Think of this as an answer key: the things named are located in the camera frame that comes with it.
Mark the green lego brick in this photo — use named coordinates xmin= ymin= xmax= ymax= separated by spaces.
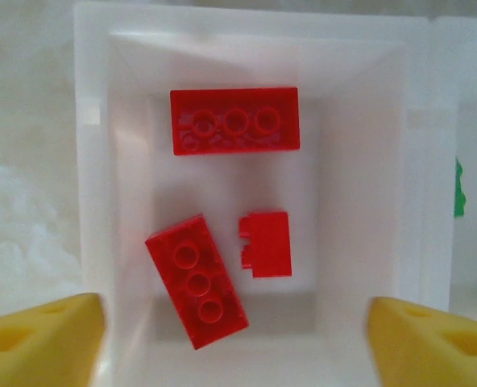
xmin=452 ymin=156 xmax=467 ymax=218

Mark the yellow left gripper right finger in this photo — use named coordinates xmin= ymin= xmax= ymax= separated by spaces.
xmin=366 ymin=296 xmax=477 ymax=387

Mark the white plastic container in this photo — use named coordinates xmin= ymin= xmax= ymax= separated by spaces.
xmin=72 ymin=2 xmax=459 ymax=387
xmin=429 ymin=15 xmax=477 ymax=315

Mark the long red lego brick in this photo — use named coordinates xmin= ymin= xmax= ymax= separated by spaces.
xmin=169 ymin=86 xmax=301 ymax=157
xmin=144 ymin=213 xmax=251 ymax=351

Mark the small red lego brick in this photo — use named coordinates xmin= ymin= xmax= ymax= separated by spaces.
xmin=237 ymin=210 xmax=294 ymax=279

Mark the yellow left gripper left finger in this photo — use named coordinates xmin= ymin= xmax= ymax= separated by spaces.
xmin=0 ymin=293 xmax=107 ymax=387

